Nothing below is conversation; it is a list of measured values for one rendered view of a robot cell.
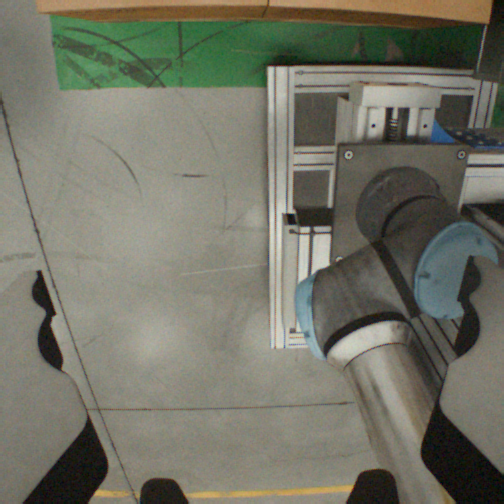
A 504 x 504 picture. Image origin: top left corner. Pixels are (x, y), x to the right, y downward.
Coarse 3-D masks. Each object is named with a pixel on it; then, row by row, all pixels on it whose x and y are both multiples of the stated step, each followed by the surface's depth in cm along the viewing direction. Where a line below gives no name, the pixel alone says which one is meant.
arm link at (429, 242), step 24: (408, 216) 51; (432, 216) 48; (456, 216) 47; (384, 240) 50; (408, 240) 47; (432, 240) 44; (456, 240) 42; (480, 240) 43; (384, 264) 47; (408, 264) 46; (432, 264) 43; (456, 264) 43; (408, 288) 46; (432, 288) 44; (456, 288) 45; (408, 312) 47; (432, 312) 46; (456, 312) 46
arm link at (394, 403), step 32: (352, 256) 51; (320, 288) 50; (352, 288) 48; (384, 288) 46; (320, 320) 48; (352, 320) 45; (384, 320) 44; (320, 352) 50; (352, 352) 45; (384, 352) 43; (352, 384) 44; (384, 384) 41; (416, 384) 41; (384, 416) 39; (416, 416) 38; (384, 448) 38; (416, 448) 36; (416, 480) 34
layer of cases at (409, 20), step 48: (48, 0) 87; (96, 0) 88; (144, 0) 89; (192, 0) 89; (240, 0) 89; (288, 0) 90; (336, 0) 90; (384, 0) 90; (432, 0) 89; (480, 0) 89
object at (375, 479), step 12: (156, 480) 5; (168, 480) 5; (360, 480) 5; (372, 480) 5; (384, 480) 5; (144, 492) 5; (156, 492) 5; (168, 492) 5; (180, 492) 5; (360, 492) 5; (372, 492) 5; (384, 492) 5; (396, 492) 5
